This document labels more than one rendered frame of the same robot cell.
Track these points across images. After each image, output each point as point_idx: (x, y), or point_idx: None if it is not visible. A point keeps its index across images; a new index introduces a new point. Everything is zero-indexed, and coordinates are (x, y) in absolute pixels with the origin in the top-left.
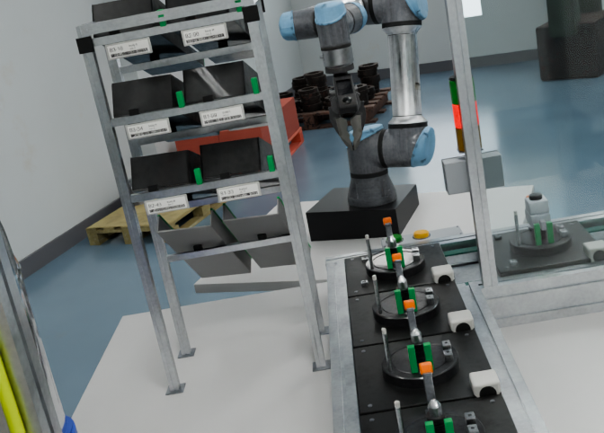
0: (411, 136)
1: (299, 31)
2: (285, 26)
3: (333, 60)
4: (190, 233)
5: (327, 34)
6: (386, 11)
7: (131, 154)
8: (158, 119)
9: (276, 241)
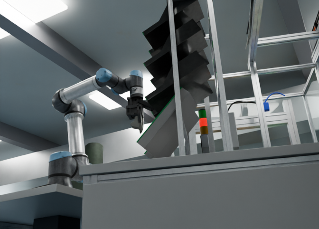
0: (88, 162)
1: (112, 78)
2: (108, 72)
3: (142, 91)
4: (191, 103)
5: (142, 81)
6: (76, 106)
7: (176, 52)
8: (194, 46)
9: (187, 135)
